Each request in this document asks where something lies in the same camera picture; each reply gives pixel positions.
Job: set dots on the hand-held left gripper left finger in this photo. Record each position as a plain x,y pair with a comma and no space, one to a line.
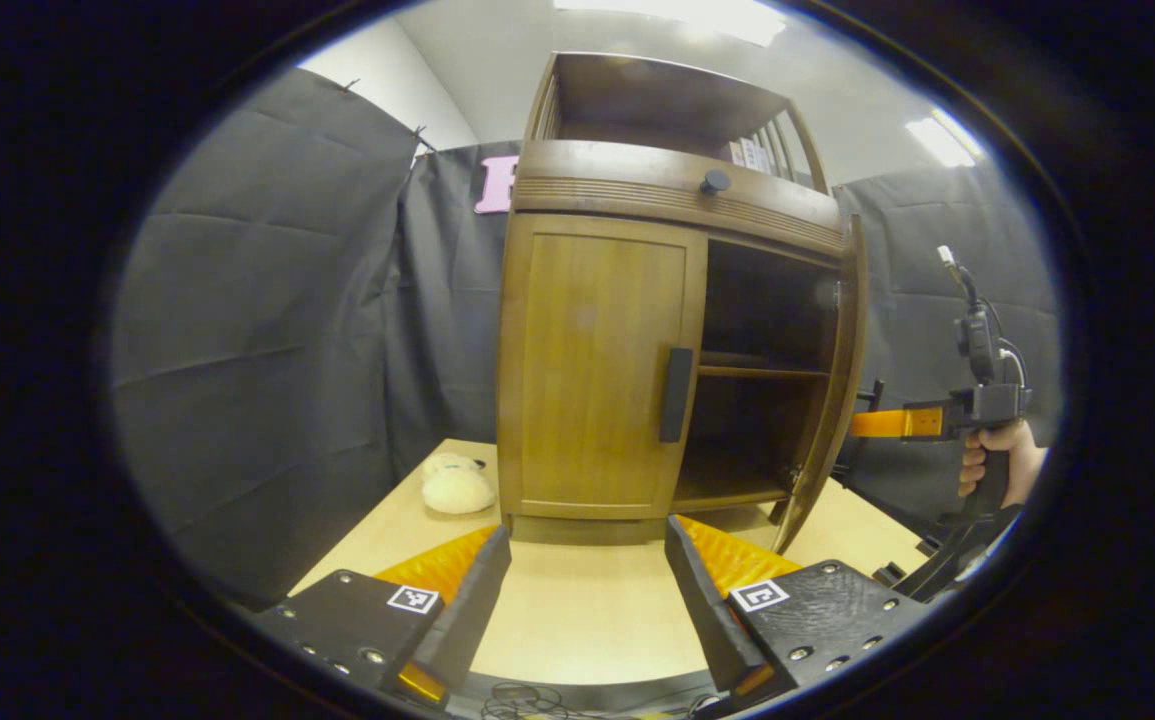
467,610

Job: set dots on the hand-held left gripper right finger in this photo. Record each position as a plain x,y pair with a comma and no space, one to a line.
702,600

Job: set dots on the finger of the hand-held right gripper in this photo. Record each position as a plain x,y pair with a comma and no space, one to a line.
887,424

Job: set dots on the wooden double-door shoe cabinet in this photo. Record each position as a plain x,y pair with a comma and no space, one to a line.
587,180

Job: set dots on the wooden cabinet shelf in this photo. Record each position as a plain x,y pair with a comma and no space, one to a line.
762,371

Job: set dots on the wooden cabinet drawer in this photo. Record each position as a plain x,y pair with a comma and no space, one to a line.
617,178

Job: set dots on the white plush toy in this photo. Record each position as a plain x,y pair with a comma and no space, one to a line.
457,485

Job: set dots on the small ceiling light panel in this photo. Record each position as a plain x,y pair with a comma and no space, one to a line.
942,140

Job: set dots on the round black drawer knob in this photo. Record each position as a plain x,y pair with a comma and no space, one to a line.
716,182

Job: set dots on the row of books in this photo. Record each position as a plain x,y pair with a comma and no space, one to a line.
757,155

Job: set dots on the black backdrop cloth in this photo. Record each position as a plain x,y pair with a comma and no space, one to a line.
257,330

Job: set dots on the large ceiling light panel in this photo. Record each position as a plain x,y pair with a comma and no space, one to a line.
677,15

